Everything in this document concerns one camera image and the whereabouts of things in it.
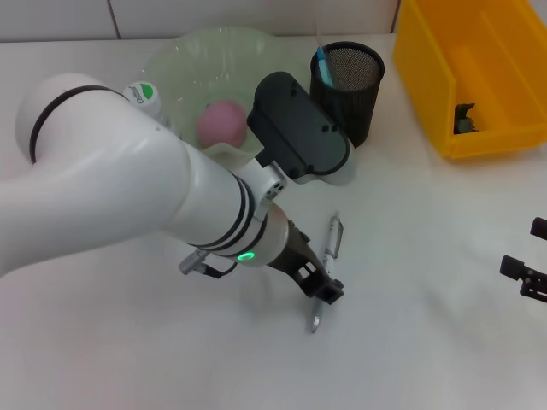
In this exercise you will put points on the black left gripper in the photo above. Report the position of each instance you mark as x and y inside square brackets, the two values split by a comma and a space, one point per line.
[292, 252]

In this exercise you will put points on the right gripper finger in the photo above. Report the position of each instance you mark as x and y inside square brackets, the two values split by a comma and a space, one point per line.
[539, 226]
[523, 275]

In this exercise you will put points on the silver white ballpoint pen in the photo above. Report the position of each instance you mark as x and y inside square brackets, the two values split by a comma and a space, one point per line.
[333, 239]

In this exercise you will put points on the green plastic wrapper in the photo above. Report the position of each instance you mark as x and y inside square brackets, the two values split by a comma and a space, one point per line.
[465, 119]

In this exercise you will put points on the pink peach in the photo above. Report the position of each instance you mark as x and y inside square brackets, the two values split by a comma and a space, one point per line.
[222, 124]

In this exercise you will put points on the blue plastic scissors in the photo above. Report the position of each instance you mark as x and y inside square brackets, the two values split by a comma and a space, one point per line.
[325, 66]

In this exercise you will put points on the clear green-label water bottle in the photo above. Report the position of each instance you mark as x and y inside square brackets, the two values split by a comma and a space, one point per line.
[143, 96]

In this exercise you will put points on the black mesh pen holder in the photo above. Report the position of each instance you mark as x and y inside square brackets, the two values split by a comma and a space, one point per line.
[354, 98]

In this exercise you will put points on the green wavy glass fruit bowl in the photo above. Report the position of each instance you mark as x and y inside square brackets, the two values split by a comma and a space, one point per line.
[201, 68]

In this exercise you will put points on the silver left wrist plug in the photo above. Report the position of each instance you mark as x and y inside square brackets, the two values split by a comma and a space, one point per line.
[192, 261]

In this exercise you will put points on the yellow plastic bin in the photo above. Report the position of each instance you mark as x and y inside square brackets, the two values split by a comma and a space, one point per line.
[491, 64]

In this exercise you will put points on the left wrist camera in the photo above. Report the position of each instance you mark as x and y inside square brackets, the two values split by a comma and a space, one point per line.
[299, 128]

